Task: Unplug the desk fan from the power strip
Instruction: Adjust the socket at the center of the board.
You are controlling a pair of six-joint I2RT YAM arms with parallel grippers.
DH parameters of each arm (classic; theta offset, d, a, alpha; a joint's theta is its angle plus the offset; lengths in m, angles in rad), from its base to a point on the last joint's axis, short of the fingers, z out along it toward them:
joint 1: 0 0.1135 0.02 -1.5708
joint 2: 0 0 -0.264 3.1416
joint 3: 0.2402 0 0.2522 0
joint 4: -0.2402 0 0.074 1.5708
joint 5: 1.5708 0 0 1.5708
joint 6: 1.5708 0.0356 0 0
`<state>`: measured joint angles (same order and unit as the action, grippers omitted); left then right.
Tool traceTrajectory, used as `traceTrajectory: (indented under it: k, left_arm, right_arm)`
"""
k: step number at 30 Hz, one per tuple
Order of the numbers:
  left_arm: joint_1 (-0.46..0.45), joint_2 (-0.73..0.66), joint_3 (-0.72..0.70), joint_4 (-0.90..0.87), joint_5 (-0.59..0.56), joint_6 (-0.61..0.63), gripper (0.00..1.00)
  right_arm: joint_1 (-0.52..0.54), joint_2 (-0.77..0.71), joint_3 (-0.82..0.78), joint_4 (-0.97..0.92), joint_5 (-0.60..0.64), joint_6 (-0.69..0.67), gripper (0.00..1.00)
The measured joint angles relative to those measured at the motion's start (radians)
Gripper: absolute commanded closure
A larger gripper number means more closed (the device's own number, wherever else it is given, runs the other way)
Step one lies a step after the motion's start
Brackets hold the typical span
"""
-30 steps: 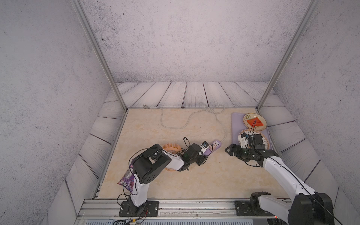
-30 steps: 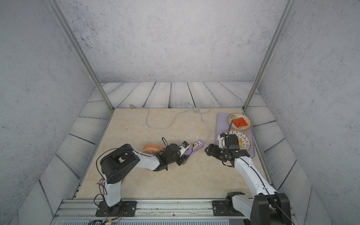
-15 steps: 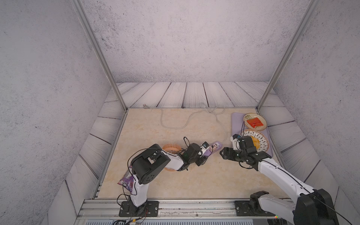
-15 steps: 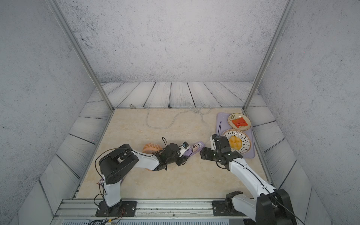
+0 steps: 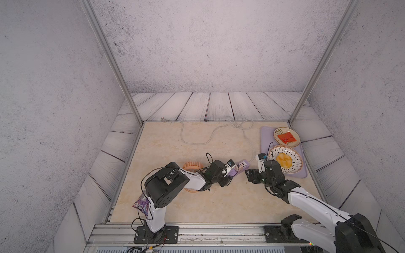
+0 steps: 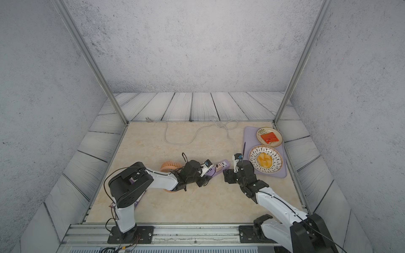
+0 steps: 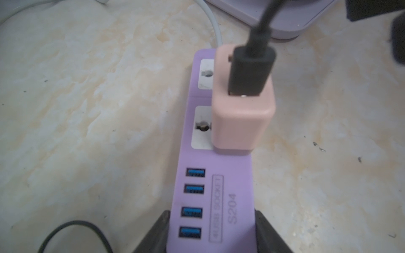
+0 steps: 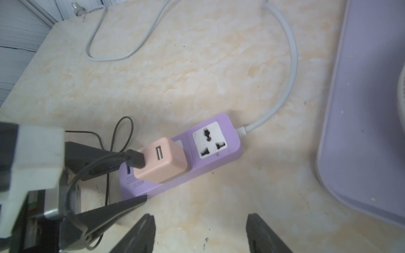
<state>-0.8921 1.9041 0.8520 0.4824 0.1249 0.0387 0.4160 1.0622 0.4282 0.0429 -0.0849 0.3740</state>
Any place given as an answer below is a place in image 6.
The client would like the large orange-rimmed patterned plate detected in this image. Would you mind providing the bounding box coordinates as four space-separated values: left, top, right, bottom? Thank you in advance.
248 145 283 175

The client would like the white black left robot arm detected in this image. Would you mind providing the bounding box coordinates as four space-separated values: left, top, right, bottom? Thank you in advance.
108 160 214 234

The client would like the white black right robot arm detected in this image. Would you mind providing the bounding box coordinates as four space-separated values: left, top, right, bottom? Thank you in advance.
223 153 338 253

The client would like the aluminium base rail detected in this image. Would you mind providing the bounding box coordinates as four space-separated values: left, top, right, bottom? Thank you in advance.
57 222 286 253

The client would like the yellow braided bread bun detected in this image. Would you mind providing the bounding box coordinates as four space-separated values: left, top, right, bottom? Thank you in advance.
257 152 273 169

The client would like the purple power strip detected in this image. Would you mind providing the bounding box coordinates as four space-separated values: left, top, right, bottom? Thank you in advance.
212 160 231 177

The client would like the left aluminium frame post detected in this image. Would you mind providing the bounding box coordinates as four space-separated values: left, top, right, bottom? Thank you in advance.
52 0 129 126

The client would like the small beige floral plate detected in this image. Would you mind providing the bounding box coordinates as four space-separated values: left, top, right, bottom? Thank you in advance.
256 127 283 148

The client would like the right aluminium frame post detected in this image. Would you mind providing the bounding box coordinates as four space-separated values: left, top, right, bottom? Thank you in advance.
273 0 333 125

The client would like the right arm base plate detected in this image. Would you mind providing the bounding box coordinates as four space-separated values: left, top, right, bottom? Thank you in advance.
238 225 275 244

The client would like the red snack packet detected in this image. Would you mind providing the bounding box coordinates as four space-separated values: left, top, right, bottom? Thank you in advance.
261 132 279 144

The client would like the purple snack packet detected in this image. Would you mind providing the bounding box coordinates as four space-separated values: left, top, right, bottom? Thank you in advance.
134 191 146 208

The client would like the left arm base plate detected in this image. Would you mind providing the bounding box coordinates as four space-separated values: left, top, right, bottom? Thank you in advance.
107 226 154 245

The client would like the aluminium frame post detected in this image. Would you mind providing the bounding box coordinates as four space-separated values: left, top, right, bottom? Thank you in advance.
273 0 333 125
52 0 129 126

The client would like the lavender plastic tray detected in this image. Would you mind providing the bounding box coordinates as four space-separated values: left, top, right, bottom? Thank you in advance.
243 126 287 178

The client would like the white power strip cable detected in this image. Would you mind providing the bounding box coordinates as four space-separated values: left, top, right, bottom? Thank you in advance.
145 116 239 146

